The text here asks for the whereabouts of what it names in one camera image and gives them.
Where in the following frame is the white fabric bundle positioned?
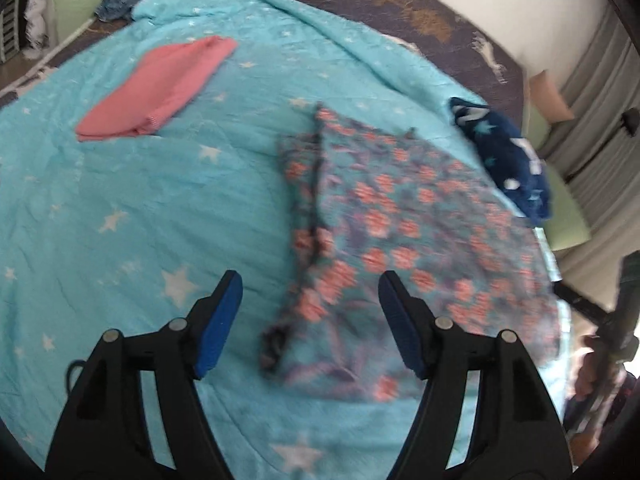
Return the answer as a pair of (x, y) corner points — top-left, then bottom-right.
(22, 0), (51, 51)

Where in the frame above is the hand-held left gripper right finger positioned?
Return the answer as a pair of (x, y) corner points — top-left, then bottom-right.
(378, 270), (571, 480)

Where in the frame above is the grey curtain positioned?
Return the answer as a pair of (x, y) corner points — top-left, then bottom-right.
(540, 5), (640, 311)

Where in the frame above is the turquoise star-print quilt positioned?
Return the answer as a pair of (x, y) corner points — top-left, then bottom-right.
(0, 0), (571, 480)

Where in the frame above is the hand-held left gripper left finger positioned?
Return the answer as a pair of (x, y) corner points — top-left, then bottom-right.
(45, 269), (244, 480)

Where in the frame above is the navy white-print fleece blanket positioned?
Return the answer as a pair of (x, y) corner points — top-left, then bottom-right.
(447, 96), (553, 226)

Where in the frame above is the green cushion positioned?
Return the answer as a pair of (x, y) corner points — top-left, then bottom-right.
(525, 105), (549, 161)
(542, 165), (592, 252)
(52, 0), (108, 43)

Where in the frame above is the floral long-sleeved garment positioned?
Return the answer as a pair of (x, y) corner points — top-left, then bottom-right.
(259, 102), (566, 403)

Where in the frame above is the person's right hand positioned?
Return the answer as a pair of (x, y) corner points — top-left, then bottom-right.
(572, 335), (609, 402)

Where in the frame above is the white slatted rack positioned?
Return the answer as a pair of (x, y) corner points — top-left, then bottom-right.
(0, 0), (21, 63)

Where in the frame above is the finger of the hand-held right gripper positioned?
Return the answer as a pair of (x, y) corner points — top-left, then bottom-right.
(552, 279), (619, 334)

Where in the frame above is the folded pink garment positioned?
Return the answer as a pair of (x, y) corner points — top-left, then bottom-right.
(76, 36), (238, 142)

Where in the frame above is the pink pillow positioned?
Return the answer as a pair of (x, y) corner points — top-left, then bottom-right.
(529, 69), (576, 123)

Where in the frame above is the dark deer-print mattress cover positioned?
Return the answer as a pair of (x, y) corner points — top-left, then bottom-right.
(0, 0), (526, 111)

